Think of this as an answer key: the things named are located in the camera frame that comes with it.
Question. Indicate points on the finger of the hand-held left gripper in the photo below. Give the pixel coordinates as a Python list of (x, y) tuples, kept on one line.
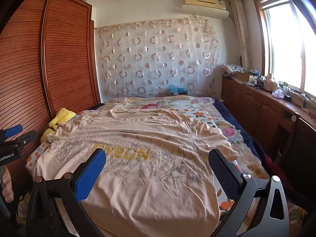
[(13, 130), (27, 137)]

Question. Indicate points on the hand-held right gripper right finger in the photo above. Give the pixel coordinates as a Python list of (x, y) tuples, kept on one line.
[(223, 175)]

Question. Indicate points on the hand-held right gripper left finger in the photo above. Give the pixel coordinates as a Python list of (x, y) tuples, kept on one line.
[(90, 175)]

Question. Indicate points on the beige printed t-shirt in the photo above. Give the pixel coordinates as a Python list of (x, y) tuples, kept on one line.
[(160, 177)]

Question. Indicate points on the person's left hand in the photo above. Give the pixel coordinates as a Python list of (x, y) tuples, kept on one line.
[(7, 186)]

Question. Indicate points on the yellow cloth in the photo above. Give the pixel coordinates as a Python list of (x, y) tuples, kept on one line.
[(61, 118)]

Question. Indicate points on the red cloth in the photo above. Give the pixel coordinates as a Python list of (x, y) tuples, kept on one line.
[(272, 165)]

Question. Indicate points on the dark blue blanket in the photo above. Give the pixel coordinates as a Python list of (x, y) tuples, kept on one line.
[(237, 123)]

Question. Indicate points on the orange fruit print blanket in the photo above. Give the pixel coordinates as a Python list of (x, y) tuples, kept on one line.
[(205, 114)]

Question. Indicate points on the wooden low cabinet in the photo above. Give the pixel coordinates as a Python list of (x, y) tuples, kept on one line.
[(259, 106)]

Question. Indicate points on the wooden slatted wardrobe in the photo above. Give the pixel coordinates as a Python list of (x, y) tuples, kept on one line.
[(49, 61)]

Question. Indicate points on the dark wooden chair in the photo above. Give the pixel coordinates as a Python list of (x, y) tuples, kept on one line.
[(301, 138)]

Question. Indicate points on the floral blanket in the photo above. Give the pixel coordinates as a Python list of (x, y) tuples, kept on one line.
[(160, 103)]

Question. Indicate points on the blue toy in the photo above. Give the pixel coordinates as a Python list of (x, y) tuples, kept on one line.
[(175, 90)]

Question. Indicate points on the white crumpled tissue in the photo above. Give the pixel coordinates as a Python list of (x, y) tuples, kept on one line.
[(278, 93)]

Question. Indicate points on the cardboard box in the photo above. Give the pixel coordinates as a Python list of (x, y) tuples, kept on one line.
[(243, 77)]

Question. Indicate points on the beige bottle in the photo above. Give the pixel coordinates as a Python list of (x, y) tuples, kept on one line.
[(268, 82)]

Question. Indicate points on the folded patterned cloth stack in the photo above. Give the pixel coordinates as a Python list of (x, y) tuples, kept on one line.
[(233, 68)]

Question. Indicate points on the green cap bottle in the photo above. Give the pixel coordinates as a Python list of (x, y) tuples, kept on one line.
[(285, 87)]

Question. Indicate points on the circle pattern sheer curtain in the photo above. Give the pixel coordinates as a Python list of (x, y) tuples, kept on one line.
[(158, 59)]

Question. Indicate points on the tied beige window curtain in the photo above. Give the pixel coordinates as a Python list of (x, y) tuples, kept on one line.
[(240, 34)]

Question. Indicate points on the window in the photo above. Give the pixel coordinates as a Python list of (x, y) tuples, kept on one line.
[(288, 44)]

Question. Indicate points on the wall air conditioner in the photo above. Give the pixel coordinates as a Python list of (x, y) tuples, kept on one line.
[(205, 5)]

